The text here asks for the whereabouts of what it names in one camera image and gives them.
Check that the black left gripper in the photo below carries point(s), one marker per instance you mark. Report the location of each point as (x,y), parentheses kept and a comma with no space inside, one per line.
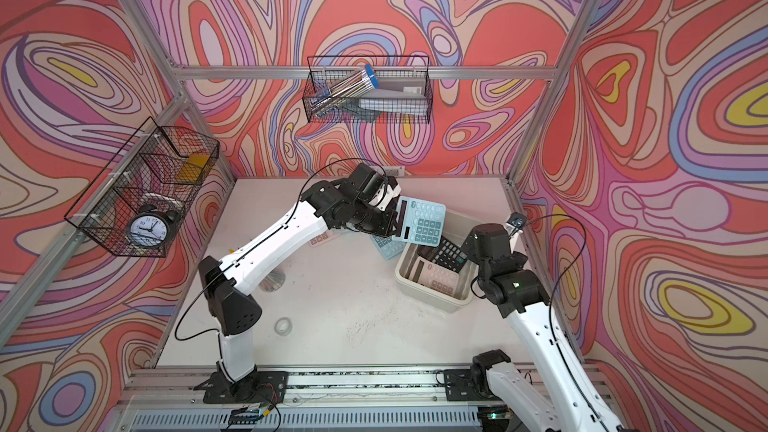
(389,215)

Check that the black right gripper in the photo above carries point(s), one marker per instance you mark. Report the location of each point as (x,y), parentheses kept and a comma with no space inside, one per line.
(471,252)

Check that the black calculator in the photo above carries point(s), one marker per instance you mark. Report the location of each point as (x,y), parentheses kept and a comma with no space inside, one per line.
(448,255)

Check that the light blue calculator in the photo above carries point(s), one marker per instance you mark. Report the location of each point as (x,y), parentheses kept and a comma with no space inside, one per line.
(387,247)
(419,221)

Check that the white plastic storage box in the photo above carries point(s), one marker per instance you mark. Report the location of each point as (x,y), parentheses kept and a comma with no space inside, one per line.
(456,228)

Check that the pink calculator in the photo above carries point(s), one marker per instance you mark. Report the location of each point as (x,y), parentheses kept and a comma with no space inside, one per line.
(435,277)

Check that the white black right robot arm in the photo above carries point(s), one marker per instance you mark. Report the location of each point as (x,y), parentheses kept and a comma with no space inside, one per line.
(534,324)

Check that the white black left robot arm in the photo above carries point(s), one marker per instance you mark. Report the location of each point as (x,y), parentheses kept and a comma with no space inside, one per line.
(366,201)

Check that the white pink-keyed calculator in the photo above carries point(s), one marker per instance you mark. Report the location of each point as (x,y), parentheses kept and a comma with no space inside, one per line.
(324,238)

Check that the white barcode label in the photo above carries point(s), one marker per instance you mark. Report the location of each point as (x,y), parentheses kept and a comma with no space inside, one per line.
(395,171)

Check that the grey stapler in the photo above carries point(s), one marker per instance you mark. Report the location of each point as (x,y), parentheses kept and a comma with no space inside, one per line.
(396,102)

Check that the pencil tube blue cap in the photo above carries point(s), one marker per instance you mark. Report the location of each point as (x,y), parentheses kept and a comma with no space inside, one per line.
(332,96)

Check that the clear tape roll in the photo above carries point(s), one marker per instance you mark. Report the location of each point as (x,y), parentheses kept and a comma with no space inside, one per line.
(283,326)

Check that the yellow sticky notes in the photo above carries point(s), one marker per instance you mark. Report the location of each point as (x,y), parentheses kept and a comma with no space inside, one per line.
(191,169)

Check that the black alarm clock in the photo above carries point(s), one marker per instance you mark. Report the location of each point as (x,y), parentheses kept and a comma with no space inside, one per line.
(152,227)

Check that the black wire basket back wall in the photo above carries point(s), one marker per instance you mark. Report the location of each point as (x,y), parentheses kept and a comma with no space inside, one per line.
(407,73)

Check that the black wire basket wall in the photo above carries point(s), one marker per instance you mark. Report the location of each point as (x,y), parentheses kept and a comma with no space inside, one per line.
(407,73)
(141,172)

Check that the black wire basket left wall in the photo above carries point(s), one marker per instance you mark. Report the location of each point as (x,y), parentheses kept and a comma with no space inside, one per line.
(141,172)

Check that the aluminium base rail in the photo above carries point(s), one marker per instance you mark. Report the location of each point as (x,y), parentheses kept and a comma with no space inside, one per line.
(348,398)

